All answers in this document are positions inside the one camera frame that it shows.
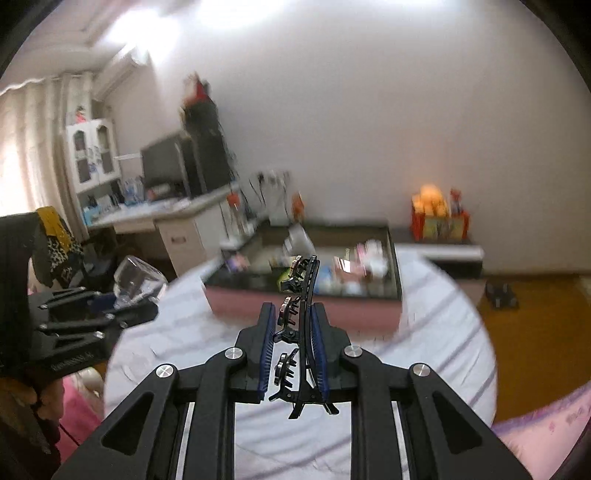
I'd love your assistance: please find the clear glass light bulb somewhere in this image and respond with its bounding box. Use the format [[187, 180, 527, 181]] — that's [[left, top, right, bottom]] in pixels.
[[113, 256, 168, 310]]

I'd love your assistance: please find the black beaded hair clip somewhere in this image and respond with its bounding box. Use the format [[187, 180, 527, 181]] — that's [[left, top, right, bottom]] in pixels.
[[269, 255, 339, 419]]

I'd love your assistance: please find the rose gold metallic cylinder tin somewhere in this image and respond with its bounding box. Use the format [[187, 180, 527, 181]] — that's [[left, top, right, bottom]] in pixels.
[[334, 257, 367, 283]]

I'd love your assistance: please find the pink building block model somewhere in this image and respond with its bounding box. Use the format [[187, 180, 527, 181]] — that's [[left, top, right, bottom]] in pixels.
[[225, 253, 250, 272]]

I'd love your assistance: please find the yellow highlighter marker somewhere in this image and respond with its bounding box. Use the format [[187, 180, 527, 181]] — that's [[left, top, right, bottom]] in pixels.
[[276, 268, 293, 291]]

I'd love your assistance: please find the pink bedding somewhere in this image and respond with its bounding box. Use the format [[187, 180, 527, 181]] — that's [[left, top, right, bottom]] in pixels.
[[493, 382, 590, 479]]

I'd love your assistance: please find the black office chair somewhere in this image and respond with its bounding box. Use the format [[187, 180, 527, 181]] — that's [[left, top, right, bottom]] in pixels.
[[31, 206, 117, 292]]

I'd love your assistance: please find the black floor scale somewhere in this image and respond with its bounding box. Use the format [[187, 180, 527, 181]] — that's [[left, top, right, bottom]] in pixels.
[[485, 281, 519, 310]]

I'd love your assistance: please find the pink storage box black rim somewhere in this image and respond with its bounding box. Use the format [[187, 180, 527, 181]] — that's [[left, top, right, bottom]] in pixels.
[[204, 221, 403, 335]]

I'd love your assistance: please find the low black white cabinet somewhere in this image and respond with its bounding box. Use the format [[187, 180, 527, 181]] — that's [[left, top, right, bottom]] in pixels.
[[391, 227, 485, 280]]

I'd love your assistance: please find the white desk with drawers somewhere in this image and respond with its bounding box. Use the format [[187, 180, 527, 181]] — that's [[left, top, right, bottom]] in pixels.
[[87, 182, 239, 276]]

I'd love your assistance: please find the white hutch cabinet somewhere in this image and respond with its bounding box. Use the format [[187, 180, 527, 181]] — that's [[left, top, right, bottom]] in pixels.
[[64, 119, 121, 194]]

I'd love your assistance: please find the small pink white block toy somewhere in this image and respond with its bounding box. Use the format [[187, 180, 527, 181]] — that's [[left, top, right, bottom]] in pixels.
[[356, 239, 389, 279]]

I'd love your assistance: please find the black computer monitor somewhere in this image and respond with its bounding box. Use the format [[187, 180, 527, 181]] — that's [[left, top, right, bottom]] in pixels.
[[140, 133, 185, 193]]

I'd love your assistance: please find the red cartoon storage box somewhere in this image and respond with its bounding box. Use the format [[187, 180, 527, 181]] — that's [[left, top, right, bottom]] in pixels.
[[410, 208, 471, 242]]

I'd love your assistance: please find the beige window curtain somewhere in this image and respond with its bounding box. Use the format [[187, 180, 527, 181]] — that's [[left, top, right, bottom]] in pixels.
[[1, 71, 93, 239]]

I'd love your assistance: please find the red capped water bottle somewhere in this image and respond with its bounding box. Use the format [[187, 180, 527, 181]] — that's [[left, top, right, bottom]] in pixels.
[[226, 192, 245, 236]]

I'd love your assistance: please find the black computer tower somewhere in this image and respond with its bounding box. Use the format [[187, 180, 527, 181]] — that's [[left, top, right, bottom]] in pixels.
[[176, 131, 232, 198]]

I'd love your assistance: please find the orange octopus plush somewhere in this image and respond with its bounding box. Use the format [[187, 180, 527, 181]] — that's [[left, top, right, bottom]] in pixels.
[[412, 184, 450, 217]]

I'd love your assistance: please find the white hair dryer head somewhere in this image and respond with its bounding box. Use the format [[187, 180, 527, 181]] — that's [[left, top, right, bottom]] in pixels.
[[283, 223, 315, 257]]

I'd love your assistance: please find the white air conditioner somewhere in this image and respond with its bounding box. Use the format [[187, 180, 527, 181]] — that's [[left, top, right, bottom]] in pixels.
[[92, 47, 149, 101]]

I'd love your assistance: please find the wall power outlet strip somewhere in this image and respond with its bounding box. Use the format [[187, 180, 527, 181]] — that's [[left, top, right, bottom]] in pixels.
[[254, 170, 291, 188]]

